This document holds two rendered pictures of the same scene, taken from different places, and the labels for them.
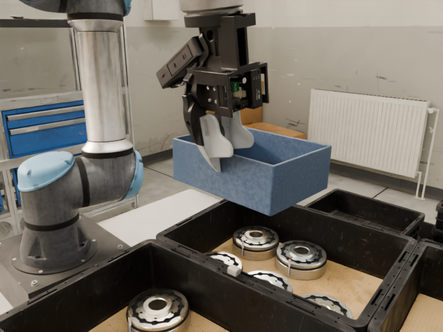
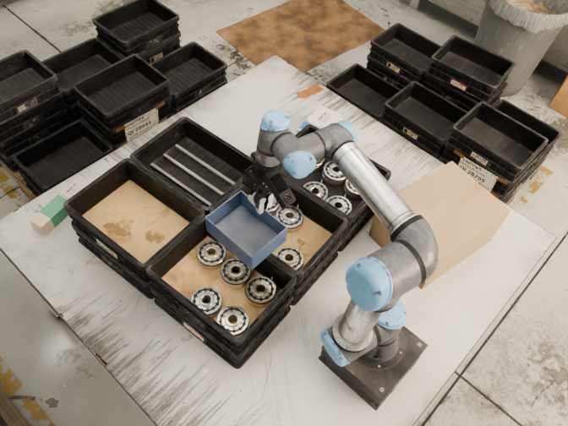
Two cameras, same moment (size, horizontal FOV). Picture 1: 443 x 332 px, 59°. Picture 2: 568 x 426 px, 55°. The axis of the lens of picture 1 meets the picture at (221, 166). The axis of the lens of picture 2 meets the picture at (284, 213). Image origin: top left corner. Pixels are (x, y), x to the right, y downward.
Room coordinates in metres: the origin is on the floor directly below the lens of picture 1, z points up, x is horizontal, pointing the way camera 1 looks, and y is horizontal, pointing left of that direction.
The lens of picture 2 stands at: (1.54, -0.03, 2.44)
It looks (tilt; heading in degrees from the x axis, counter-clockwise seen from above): 53 degrees down; 174
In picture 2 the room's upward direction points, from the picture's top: 7 degrees clockwise
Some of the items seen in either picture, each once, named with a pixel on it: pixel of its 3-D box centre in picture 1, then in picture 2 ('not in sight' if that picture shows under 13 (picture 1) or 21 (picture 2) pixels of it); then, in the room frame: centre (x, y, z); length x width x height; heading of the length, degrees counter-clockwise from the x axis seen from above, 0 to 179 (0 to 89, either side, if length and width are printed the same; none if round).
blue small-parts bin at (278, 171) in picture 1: (249, 163); (246, 228); (0.59, -0.04, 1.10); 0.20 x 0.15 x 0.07; 46
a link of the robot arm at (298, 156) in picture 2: not in sight; (298, 154); (0.57, 0.09, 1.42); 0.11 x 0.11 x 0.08; 32
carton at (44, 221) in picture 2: not in sight; (60, 207); (0.26, -0.76, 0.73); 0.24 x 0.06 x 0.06; 149
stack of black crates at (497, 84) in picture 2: not in sight; (460, 91); (-0.98, 1.20, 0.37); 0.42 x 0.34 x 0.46; 46
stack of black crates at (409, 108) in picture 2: not in sight; (419, 132); (-0.69, 0.92, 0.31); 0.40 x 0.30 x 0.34; 46
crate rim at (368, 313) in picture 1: (284, 243); (221, 275); (0.65, -0.12, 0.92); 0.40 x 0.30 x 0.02; 52
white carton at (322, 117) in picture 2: not in sight; (319, 129); (-0.22, 0.26, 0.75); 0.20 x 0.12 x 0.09; 147
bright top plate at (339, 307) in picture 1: (320, 313); (211, 253); (0.53, -0.16, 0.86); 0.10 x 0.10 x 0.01
